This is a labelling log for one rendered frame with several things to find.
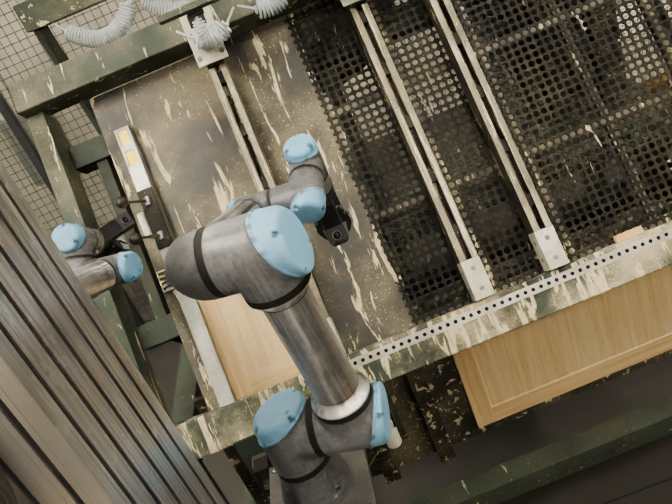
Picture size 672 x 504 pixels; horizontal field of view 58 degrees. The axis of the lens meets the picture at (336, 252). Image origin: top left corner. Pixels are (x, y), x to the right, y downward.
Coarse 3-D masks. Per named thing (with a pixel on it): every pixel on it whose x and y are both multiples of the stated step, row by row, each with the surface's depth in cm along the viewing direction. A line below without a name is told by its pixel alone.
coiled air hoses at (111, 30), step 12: (144, 0) 234; (156, 0) 231; (192, 0) 231; (120, 12) 230; (132, 12) 235; (156, 12) 232; (120, 24) 231; (72, 36) 231; (84, 36) 231; (96, 36) 232; (108, 36) 232; (120, 36) 234
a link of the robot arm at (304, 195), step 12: (300, 168) 131; (312, 168) 131; (300, 180) 129; (312, 180) 129; (276, 192) 129; (288, 192) 128; (300, 192) 126; (312, 192) 127; (324, 192) 129; (276, 204) 129; (288, 204) 128; (300, 204) 125; (312, 204) 125; (324, 204) 127; (300, 216) 128; (312, 216) 128
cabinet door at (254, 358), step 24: (216, 312) 193; (240, 312) 193; (216, 336) 193; (240, 336) 192; (264, 336) 192; (240, 360) 192; (264, 360) 191; (288, 360) 191; (240, 384) 191; (264, 384) 191
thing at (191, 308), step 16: (128, 128) 197; (128, 144) 197; (144, 160) 200; (144, 176) 196; (160, 208) 195; (192, 304) 192; (192, 320) 191; (208, 336) 191; (208, 352) 190; (208, 368) 190; (224, 384) 189; (224, 400) 189
